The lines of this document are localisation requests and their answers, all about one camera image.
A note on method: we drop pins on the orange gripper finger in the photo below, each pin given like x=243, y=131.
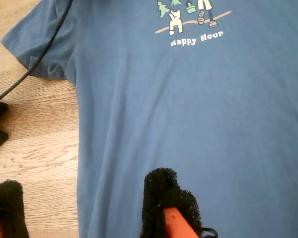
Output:
x=164, y=196
x=7, y=203

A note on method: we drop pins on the blue printed T-shirt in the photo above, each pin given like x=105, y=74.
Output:
x=188, y=111

